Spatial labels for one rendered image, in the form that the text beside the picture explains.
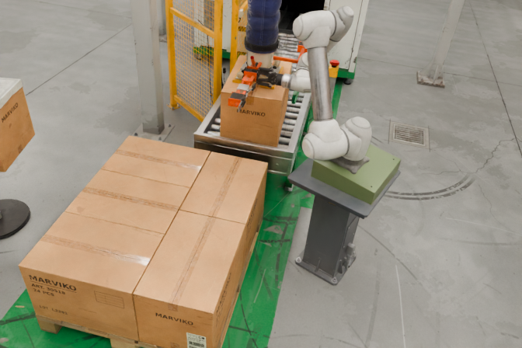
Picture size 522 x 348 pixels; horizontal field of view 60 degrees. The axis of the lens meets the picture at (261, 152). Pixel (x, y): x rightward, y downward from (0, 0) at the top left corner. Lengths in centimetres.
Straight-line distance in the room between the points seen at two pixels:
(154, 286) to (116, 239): 38
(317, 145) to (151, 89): 203
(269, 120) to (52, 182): 182
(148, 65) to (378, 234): 225
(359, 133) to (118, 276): 141
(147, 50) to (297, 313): 230
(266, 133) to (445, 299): 157
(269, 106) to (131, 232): 116
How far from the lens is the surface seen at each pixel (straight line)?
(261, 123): 304
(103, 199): 281
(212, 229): 256
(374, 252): 335
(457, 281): 341
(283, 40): 490
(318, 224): 287
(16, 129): 311
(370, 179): 257
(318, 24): 234
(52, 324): 288
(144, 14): 375
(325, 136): 235
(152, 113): 413
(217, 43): 366
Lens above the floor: 238
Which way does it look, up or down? 36 degrees down
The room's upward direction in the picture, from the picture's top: 5 degrees clockwise
